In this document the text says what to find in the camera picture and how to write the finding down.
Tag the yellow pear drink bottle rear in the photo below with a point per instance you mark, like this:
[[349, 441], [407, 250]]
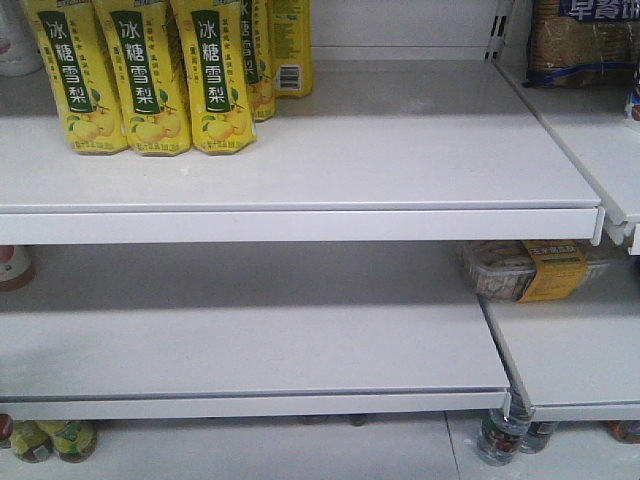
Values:
[[255, 47]]

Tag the right orange C100 juice bottle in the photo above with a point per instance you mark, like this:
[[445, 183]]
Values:
[[17, 267]]

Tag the white metal shelf unit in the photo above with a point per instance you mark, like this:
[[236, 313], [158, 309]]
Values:
[[297, 310]]

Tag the yellow pear drink bottle right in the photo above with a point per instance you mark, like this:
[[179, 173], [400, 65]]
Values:
[[221, 116]]

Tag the clear cookie box yellow band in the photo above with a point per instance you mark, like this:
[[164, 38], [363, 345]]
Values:
[[534, 270]]

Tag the yellow pear drink bottle middle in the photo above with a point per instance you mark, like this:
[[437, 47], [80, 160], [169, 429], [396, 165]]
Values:
[[144, 47]]

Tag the yellow lemon tea bottle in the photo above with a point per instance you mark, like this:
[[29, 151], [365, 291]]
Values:
[[29, 443], [73, 440]]

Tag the yellow pear drink bottle barcode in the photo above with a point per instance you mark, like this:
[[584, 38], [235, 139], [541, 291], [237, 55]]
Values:
[[291, 47]]

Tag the clear water bottle red label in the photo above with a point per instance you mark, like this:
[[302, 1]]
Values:
[[501, 435]]

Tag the white peach drink bottle right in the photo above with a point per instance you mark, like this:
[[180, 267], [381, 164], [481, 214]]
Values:
[[19, 51]]

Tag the yellow pear drink bottle left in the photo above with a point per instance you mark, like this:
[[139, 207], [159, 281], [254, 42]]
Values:
[[80, 71]]

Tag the clear water bottle green label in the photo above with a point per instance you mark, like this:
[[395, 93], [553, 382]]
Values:
[[538, 436]]

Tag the yellow pear drink bottle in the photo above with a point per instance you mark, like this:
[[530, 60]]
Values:
[[221, 116], [80, 71], [144, 47], [255, 47]]

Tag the biscuit bag blue label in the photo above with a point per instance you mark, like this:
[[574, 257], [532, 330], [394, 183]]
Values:
[[575, 44]]

